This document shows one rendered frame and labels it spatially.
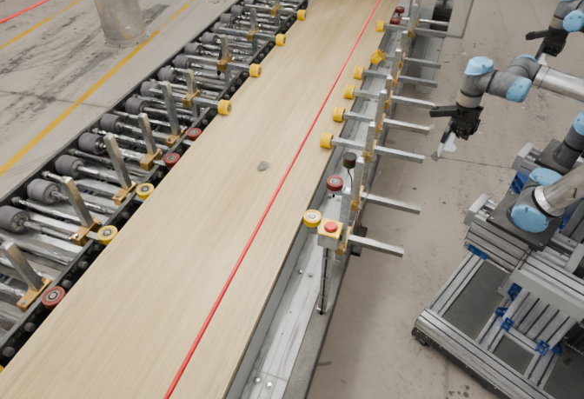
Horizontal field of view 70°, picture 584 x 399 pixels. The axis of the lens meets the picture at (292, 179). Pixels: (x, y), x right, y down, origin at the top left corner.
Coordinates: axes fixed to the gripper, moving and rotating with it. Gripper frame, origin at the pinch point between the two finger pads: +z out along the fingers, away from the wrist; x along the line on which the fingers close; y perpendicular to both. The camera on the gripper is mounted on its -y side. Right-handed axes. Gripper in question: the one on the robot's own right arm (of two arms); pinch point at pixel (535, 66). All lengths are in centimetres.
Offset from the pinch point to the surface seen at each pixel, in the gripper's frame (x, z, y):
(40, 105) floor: -131, 132, -377
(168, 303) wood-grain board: -185, 42, -46
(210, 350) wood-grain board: -185, 42, -21
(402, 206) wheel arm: -79, 46, -13
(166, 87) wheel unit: -119, 17, -137
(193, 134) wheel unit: -117, 41, -123
